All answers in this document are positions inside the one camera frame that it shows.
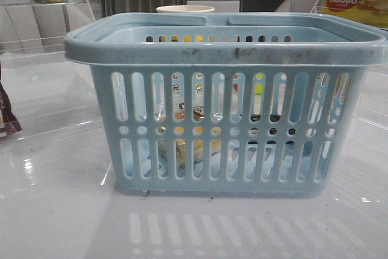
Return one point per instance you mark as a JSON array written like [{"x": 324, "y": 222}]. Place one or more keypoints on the black tissue pack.
[{"x": 274, "y": 118}]

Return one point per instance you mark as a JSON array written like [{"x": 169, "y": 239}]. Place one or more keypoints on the dark brown snack packet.
[{"x": 9, "y": 122}]

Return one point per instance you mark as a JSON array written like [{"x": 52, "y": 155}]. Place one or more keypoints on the light blue plastic basket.
[{"x": 308, "y": 68}]

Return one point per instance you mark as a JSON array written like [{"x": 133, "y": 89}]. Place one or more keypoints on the packaged bread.
[{"x": 181, "y": 151}]

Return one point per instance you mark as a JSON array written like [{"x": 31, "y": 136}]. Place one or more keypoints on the yellow popcorn paper cup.
[{"x": 185, "y": 9}]

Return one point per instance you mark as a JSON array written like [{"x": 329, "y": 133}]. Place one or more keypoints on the clear acrylic right shelf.
[{"x": 318, "y": 4}]

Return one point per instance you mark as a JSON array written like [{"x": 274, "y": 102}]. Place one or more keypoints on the clear acrylic left shelf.
[{"x": 32, "y": 31}]

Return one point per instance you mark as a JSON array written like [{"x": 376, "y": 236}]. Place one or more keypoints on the clear acrylic shelf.
[
  {"x": 32, "y": 31},
  {"x": 318, "y": 4}
]

